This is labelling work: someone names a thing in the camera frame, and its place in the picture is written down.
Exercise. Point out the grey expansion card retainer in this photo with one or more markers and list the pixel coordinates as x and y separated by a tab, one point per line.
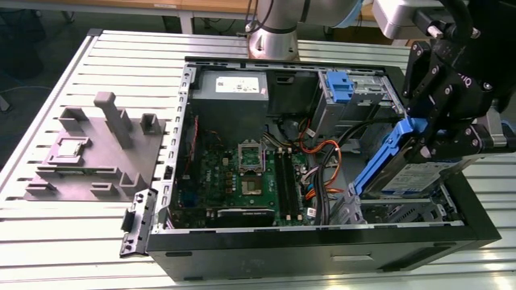
142	220

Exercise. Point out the wooden desk white frame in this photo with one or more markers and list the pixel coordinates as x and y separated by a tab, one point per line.
202	6

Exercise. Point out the green RAM stick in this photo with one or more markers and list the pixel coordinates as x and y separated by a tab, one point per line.
91	172

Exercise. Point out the green motherboard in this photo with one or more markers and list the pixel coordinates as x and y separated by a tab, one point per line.
218	181

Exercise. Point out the black RAM slot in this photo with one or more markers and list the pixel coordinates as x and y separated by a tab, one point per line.
283	184
294	184

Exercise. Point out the silver CPU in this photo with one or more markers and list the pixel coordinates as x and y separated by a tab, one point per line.
70	150

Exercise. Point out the blue plastic drive latch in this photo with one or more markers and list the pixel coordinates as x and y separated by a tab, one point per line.
341	87

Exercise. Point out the thin locking lever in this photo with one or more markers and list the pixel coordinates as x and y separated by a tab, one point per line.
265	160

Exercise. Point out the black PC case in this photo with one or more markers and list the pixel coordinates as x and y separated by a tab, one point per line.
282	253

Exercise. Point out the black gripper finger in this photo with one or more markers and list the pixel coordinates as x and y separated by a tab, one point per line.
455	139
422	72

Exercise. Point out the metal disk bay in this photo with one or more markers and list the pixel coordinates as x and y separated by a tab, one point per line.
347	211

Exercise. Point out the black graphics card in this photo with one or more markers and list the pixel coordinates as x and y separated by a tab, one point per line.
246	217

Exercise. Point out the grey power supply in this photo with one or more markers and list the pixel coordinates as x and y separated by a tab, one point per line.
230	117

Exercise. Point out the hard disk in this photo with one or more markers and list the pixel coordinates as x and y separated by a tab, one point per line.
419	178

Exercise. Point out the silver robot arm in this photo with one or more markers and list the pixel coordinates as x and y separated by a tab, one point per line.
274	42

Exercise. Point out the metal optical drive cage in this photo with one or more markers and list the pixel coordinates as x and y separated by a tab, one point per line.
335	117

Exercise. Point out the CPU socket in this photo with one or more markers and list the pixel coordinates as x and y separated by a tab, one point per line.
254	187

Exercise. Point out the grey parts rack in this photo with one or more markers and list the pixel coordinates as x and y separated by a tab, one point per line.
121	169

